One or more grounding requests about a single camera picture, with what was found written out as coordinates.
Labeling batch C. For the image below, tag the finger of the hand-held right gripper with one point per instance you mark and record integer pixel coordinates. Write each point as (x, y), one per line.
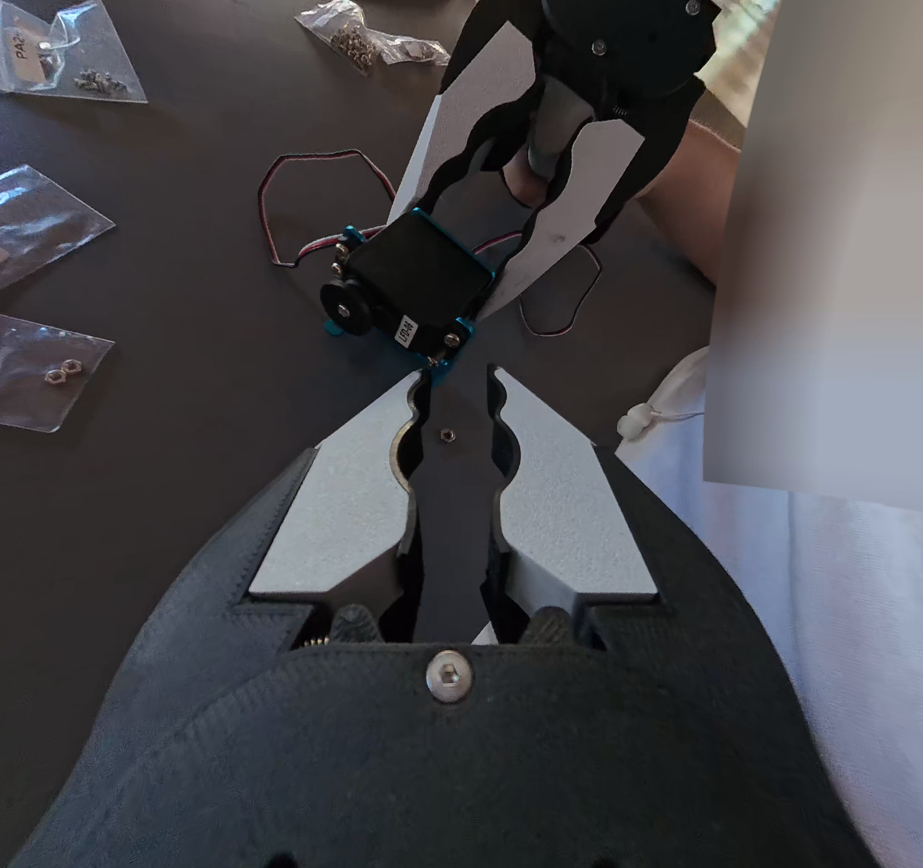
(570, 226)
(440, 139)

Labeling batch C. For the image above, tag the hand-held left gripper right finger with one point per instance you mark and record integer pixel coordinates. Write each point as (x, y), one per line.
(570, 514)

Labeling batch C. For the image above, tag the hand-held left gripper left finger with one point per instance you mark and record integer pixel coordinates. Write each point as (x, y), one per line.
(339, 514)

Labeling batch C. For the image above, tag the black servo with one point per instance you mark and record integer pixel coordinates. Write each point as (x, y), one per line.
(418, 269)

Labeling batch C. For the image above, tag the person's right forearm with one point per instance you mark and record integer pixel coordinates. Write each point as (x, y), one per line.
(692, 190)

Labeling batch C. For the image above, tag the dark grey desk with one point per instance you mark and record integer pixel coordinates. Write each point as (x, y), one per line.
(180, 269)

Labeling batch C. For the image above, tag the person's right hand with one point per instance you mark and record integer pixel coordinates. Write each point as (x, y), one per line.
(526, 183)

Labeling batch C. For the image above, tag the clear bag with silver screws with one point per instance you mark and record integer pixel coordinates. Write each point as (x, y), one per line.
(339, 20)

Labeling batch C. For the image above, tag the white shirt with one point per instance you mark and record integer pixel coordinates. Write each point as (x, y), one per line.
(793, 630)

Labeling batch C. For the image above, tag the clear bag with two nuts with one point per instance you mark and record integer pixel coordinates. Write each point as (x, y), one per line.
(36, 348)

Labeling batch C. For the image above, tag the clear bag with dark screws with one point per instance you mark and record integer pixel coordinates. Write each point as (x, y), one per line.
(94, 38)

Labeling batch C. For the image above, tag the clear bag with white label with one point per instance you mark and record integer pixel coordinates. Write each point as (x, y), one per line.
(43, 226)

